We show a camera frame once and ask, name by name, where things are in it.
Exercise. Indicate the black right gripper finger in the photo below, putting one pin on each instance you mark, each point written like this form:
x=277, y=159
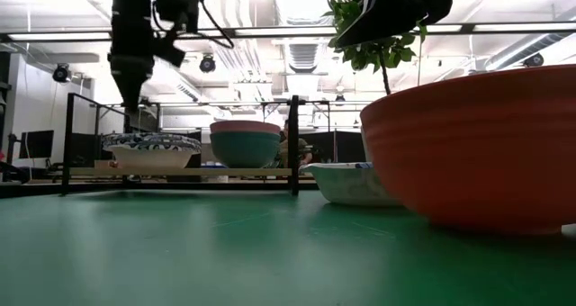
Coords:
x=360, y=29

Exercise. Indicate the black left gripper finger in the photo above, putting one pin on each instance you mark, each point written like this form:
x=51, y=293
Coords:
x=131, y=94

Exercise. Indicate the pink ribbed bowl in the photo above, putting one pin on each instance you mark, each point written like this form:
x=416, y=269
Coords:
x=245, y=127

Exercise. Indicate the teal ribbed bowl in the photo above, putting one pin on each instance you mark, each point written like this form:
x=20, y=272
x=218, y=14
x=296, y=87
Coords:
x=245, y=150

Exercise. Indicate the orange ribbed bowl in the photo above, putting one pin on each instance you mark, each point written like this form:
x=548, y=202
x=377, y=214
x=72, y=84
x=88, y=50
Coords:
x=477, y=153

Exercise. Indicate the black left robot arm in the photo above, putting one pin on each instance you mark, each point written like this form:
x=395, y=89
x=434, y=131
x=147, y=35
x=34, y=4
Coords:
x=132, y=18

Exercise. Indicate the green leafy potted plant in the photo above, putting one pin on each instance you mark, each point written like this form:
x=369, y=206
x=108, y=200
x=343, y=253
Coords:
x=373, y=56

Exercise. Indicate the ceiling air vent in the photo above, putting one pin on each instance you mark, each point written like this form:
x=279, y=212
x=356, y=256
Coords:
x=303, y=57

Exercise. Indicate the black ceiling spotlight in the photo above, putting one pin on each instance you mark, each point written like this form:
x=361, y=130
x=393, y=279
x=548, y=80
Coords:
x=207, y=64
x=61, y=73

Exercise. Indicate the black computer monitor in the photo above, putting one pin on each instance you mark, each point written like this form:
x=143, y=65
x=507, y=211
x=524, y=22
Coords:
x=37, y=144

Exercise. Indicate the person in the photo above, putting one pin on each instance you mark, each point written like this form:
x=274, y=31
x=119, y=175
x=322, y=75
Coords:
x=294, y=146

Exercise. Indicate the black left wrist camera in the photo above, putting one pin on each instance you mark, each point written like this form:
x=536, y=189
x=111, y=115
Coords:
x=177, y=4

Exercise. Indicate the black frame wooden shelf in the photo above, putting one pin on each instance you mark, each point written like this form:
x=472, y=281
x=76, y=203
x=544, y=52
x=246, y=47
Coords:
x=293, y=148

